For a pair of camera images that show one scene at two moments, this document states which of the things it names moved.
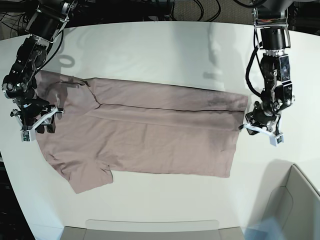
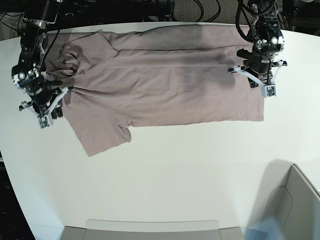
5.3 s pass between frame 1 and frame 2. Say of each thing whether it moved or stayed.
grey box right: stayed
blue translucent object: stayed
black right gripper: moved
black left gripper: moved
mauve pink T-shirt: moved
